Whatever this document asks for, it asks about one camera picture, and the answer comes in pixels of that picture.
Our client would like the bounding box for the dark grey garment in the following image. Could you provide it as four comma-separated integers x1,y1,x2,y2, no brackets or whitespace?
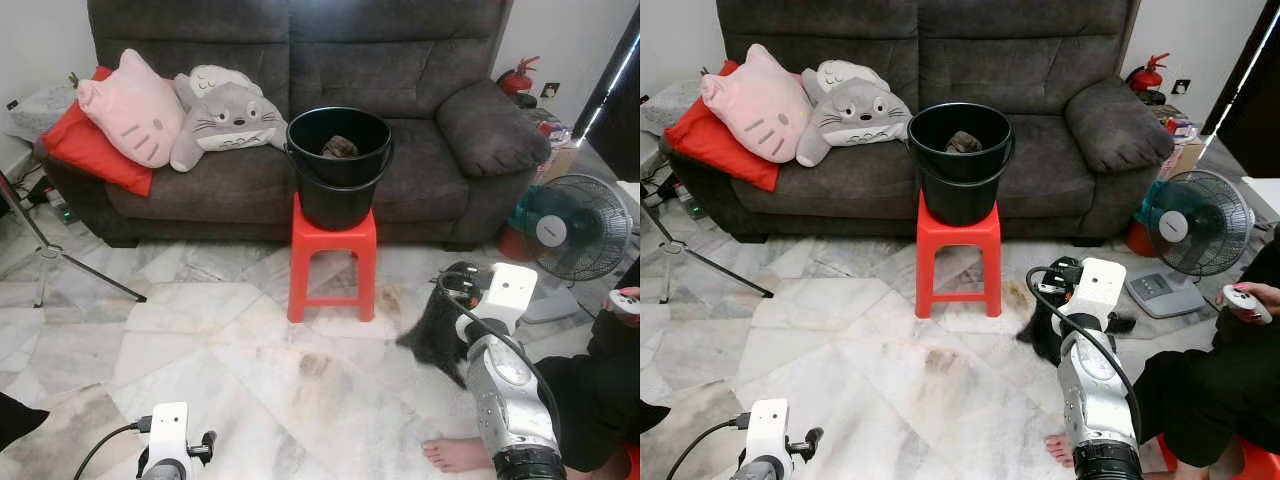
395,275,476,389
1017,300,1138,366

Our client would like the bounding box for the person's bare hand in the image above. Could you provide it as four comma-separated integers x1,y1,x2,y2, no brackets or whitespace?
1232,283,1280,313

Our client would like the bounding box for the teal blade floor fan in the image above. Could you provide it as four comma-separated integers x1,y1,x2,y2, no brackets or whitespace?
1125,168,1257,320
510,173,636,326

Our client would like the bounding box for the black plastic bucket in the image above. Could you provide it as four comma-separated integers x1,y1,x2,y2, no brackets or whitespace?
285,106,395,232
907,101,1017,228

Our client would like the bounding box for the brown cardboard box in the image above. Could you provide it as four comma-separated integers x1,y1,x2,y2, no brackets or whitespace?
537,140,581,186
1165,135,1206,181

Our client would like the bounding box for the person's bare foot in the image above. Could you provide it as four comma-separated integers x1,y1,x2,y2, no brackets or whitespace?
422,437,496,473
1044,432,1083,467

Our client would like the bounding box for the person's black clothing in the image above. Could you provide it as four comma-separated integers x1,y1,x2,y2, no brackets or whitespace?
1133,300,1280,471
535,310,640,471

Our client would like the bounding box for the red fire extinguisher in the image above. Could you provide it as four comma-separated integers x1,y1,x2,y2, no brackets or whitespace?
1125,52,1171,106
497,55,542,98

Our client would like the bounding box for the brown grey fabric sofa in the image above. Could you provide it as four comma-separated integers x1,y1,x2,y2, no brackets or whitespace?
35,0,553,251
660,0,1176,246

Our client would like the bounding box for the dark door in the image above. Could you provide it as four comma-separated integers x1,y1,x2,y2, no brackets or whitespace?
1200,0,1280,181
575,5,640,181

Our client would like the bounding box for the grey whiskered plush toy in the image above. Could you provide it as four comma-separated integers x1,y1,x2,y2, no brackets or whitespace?
795,78,914,168
168,80,291,174

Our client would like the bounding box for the lace covered side table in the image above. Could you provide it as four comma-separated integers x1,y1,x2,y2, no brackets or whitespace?
640,78,706,136
5,80,83,141

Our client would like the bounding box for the red cushion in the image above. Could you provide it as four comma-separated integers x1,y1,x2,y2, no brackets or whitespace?
663,60,781,193
40,65,156,198

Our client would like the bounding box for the white seal plush cushion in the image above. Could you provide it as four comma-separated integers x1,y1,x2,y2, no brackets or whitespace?
172,64,266,111
800,59,891,101

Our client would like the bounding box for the pink cat face cushion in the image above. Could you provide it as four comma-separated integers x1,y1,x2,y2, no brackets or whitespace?
700,43,813,164
77,48,188,169

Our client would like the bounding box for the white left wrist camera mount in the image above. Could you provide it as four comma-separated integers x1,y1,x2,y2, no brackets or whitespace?
147,402,191,471
745,399,791,471

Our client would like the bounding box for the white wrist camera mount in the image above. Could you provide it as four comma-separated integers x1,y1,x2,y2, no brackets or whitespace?
1068,257,1128,323
470,263,539,336
147,402,191,471
745,399,791,471

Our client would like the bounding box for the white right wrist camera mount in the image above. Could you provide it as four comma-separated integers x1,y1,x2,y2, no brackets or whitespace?
1068,257,1128,323
470,263,539,336

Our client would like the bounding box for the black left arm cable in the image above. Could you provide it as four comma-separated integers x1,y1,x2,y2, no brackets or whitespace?
665,415,751,480
72,418,153,480

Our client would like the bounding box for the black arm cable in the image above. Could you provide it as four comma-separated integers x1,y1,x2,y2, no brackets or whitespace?
72,418,153,480
665,415,751,480
1025,265,1143,441
440,270,561,441

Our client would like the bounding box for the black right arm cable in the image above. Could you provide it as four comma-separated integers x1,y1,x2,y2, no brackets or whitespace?
440,270,561,441
1025,265,1143,441

